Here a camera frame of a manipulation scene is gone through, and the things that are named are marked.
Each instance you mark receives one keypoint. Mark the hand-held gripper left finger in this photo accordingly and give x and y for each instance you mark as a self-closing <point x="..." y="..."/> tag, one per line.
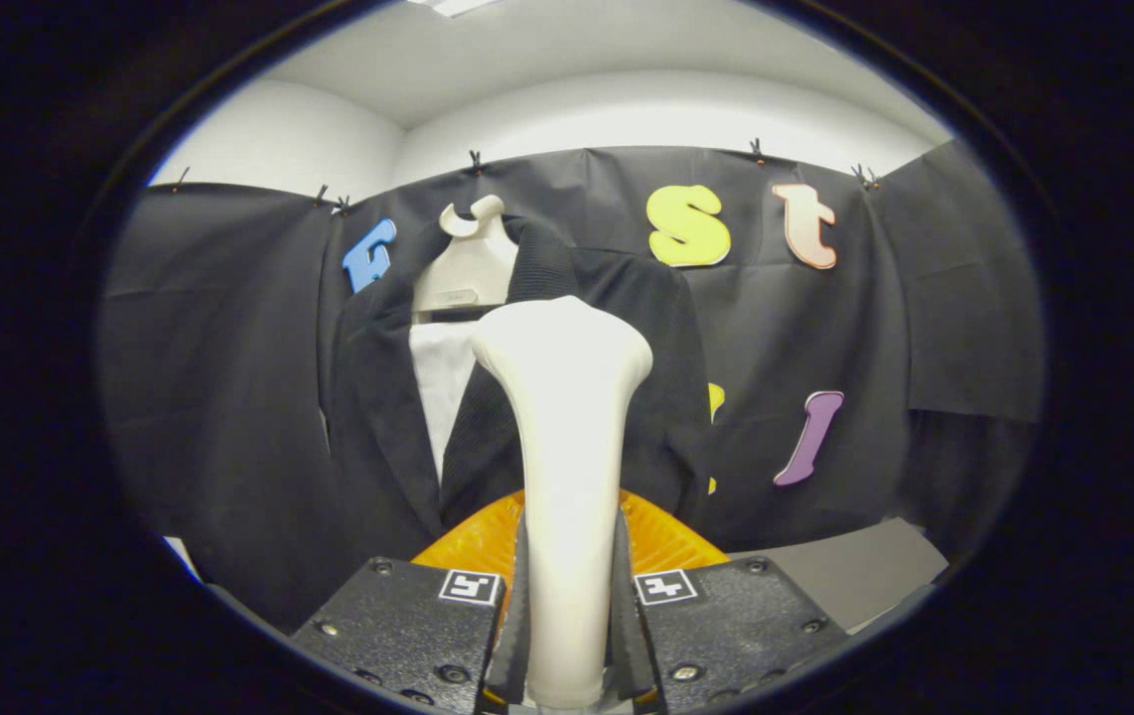
<point x="510" y="645"/>

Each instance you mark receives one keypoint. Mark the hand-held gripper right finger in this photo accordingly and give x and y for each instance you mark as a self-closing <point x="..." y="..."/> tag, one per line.
<point x="627" y="645"/>

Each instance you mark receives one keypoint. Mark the white garment steamer head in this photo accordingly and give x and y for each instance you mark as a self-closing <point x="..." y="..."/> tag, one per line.
<point x="567" y="447"/>

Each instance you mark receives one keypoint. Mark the black suit jacket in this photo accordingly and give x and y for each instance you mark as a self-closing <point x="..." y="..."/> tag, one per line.
<point x="378" y="417"/>

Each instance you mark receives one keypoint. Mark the white shirt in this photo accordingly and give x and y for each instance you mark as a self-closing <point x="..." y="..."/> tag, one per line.
<point x="443" y="387"/>

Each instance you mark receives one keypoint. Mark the cream clothes hanger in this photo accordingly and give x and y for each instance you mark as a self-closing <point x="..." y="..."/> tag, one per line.
<point x="468" y="273"/>

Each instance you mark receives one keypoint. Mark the grey cabinet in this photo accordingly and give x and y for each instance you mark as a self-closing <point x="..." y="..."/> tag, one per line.
<point x="845" y="571"/>

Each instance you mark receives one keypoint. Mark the black backdrop cloth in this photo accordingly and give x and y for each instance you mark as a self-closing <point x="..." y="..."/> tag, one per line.
<point x="229" y="348"/>

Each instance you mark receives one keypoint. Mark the ceiling light panel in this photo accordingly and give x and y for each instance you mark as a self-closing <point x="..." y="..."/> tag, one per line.
<point x="453" y="5"/>

